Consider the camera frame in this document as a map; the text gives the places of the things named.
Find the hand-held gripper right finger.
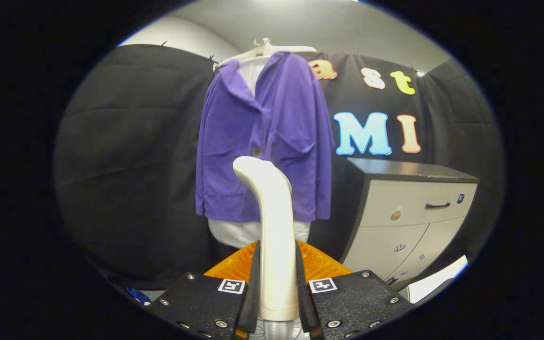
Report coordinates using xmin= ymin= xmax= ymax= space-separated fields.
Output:
xmin=295 ymin=240 xmax=414 ymax=340

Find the blue object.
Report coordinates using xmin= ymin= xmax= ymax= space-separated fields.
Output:
xmin=126 ymin=287 xmax=152 ymax=305

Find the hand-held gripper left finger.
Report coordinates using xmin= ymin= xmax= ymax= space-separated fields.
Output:
xmin=147 ymin=240 xmax=262 ymax=340

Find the white clothes hanger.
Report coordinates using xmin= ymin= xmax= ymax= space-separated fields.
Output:
xmin=213 ymin=38 xmax=317 ymax=71

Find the white garment steamer head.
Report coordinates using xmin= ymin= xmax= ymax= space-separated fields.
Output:
xmin=233 ymin=156 xmax=300 ymax=322

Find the purple jacket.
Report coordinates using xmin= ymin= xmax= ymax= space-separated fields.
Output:
xmin=195 ymin=51 xmax=335 ymax=223

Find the white shirt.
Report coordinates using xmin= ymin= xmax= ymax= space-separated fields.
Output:
xmin=208 ymin=57 xmax=311 ymax=249

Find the grey cabinet with black top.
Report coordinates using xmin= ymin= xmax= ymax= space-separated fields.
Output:
xmin=338 ymin=158 xmax=480 ymax=289

